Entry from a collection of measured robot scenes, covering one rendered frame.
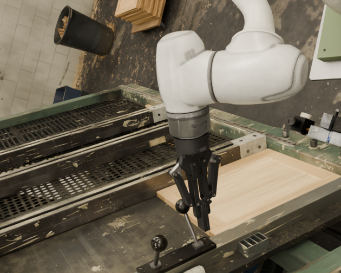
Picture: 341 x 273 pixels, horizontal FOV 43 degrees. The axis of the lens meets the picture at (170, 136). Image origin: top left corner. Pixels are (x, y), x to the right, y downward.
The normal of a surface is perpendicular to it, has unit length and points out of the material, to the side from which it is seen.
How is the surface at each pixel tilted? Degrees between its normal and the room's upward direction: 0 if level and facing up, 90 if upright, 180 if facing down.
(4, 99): 90
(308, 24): 0
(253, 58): 34
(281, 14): 0
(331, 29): 4
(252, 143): 90
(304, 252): 59
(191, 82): 48
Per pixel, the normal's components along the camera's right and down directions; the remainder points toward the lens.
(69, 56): 0.53, 0.07
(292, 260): -0.87, 0.29
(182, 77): -0.33, 0.32
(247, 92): -0.30, 0.66
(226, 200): -0.15, -0.93
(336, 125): -0.82, -0.23
